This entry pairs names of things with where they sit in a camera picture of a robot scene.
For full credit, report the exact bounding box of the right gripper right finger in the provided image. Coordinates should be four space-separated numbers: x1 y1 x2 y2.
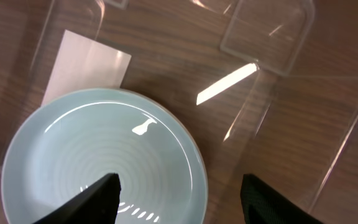
240 174 321 224

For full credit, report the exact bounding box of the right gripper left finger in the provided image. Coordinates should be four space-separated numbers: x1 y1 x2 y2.
35 173 121 224

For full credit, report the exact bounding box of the light blue plate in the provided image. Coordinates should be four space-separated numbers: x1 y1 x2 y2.
1 88 208 223

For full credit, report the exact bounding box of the white label in bin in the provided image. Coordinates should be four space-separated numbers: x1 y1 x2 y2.
41 30 131 106

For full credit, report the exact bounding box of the clear plastic storage bin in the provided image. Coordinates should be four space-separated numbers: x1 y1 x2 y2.
0 1 358 223

